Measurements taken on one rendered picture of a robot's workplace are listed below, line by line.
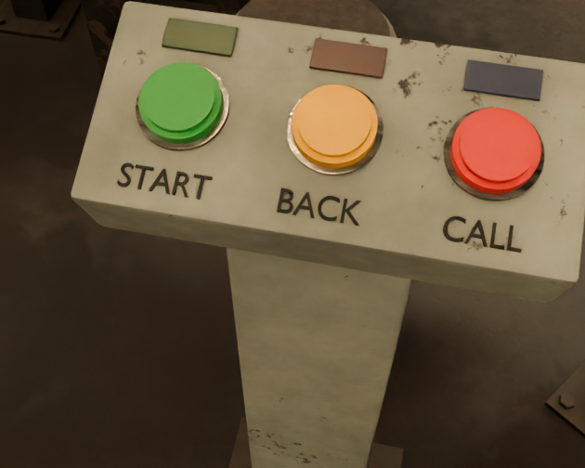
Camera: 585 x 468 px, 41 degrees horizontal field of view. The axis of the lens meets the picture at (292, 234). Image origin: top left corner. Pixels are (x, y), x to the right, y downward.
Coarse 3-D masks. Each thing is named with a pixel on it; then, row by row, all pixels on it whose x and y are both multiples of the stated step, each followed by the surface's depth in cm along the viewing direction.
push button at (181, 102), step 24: (168, 72) 37; (192, 72) 37; (144, 96) 37; (168, 96) 37; (192, 96) 37; (216, 96) 37; (144, 120) 37; (168, 120) 37; (192, 120) 37; (216, 120) 37
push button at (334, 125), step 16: (320, 96) 36; (336, 96) 36; (352, 96) 36; (304, 112) 36; (320, 112) 36; (336, 112) 36; (352, 112) 36; (368, 112) 36; (304, 128) 36; (320, 128) 36; (336, 128) 36; (352, 128) 36; (368, 128) 36; (304, 144) 36; (320, 144) 36; (336, 144) 36; (352, 144) 36; (368, 144) 36; (320, 160) 36; (336, 160) 36; (352, 160) 36
